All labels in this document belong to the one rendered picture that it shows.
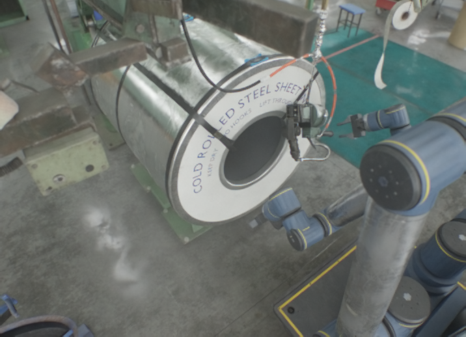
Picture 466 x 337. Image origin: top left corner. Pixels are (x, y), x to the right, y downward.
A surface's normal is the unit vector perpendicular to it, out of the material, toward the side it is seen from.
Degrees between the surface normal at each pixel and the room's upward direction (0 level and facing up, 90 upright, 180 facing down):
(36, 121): 90
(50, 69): 90
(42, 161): 90
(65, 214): 0
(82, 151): 90
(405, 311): 6
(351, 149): 0
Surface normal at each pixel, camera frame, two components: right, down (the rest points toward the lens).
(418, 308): 0.00, -0.70
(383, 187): -0.87, 0.36
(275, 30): -0.63, 0.55
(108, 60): 0.60, 0.57
